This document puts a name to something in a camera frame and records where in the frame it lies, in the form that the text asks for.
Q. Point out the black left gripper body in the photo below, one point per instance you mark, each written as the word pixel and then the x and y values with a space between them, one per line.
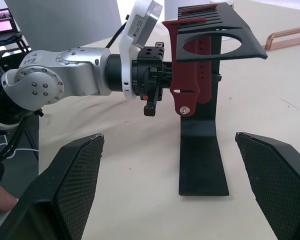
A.
pixel 146 72

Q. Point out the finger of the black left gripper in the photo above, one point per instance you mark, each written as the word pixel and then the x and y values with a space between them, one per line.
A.
pixel 168 75

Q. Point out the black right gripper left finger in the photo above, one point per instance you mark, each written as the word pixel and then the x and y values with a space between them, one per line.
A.
pixel 72 185

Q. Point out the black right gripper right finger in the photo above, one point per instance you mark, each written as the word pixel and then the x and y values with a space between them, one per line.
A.
pixel 277 180

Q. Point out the black watch display stand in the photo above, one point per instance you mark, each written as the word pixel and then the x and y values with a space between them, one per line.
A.
pixel 202 155

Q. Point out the dark robot torso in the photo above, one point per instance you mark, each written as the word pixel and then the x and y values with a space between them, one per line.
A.
pixel 2 110

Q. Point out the black metal rack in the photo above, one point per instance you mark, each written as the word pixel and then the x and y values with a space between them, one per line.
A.
pixel 17 43

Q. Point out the laptop with pink screen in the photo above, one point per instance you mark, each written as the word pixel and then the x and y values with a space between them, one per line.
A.
pixel 0 21

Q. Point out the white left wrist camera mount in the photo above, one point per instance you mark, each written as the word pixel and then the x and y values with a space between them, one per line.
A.
pixel 126 50

